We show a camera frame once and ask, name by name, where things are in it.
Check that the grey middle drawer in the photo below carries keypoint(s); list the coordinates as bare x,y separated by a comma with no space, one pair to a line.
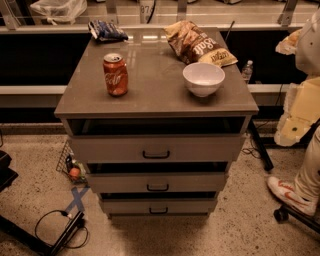
157,177

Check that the white orange sneaker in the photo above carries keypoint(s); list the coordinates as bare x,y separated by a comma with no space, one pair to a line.
285,192

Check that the red soda can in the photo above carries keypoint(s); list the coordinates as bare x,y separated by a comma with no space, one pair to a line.
115,74

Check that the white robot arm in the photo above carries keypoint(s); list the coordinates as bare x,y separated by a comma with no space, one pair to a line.
307,55

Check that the black stand leg left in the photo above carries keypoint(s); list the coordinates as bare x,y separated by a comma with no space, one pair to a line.
35,243

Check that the beige trouser leg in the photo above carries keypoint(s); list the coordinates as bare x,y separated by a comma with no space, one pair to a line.
307,180

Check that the grey bottom drawer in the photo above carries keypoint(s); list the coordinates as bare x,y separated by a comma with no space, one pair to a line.
158,203

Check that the blue snack bag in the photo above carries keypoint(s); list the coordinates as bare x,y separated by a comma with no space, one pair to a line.
105,31

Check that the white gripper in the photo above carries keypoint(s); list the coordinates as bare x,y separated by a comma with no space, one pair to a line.
309,50

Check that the grey drawer cabinet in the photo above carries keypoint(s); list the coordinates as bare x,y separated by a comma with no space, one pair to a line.
155,85

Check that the grey top drawer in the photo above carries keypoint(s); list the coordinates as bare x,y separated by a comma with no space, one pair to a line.
157,139

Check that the black chair base wheel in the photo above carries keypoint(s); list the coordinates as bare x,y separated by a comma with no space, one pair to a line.
282,214

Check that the black table leg right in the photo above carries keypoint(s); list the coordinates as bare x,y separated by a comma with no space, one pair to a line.
268,165

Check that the grey drawer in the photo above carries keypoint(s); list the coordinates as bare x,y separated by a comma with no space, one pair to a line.
157,139
158,203
157,177

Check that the clear plastic water bottle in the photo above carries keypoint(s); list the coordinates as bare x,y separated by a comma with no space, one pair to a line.
247,71

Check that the white plastic bag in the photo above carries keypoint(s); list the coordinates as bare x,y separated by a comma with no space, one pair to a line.
60,11

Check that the black object left edge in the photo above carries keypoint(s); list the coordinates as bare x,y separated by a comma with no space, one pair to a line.
7,175

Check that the brown chip bag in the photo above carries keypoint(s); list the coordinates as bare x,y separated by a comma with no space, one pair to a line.
191,44

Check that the white bowl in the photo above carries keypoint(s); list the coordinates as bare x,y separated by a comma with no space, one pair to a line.
203,79

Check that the wire basket with items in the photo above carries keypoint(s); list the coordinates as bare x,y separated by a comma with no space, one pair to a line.
67,162

